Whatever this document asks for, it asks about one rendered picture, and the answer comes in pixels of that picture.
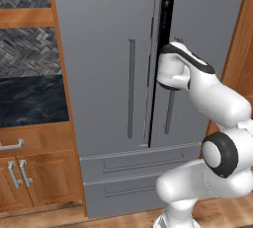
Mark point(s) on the grey fridge drawer front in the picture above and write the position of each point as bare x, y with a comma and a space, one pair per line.
125, 202
138, 164

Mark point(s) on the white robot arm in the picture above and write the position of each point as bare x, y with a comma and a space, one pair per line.
214, 100

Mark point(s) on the wooden wall shelf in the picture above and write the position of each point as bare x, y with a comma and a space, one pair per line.
24, 18

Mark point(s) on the wooden drawer front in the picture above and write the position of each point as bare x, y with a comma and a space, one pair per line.
46, 138

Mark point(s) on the wooden cupboard door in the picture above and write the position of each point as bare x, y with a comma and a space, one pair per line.
54, 176
8, 195

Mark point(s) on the wooden fridge side panel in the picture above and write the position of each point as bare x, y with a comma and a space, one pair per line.
67, 107
238, 57

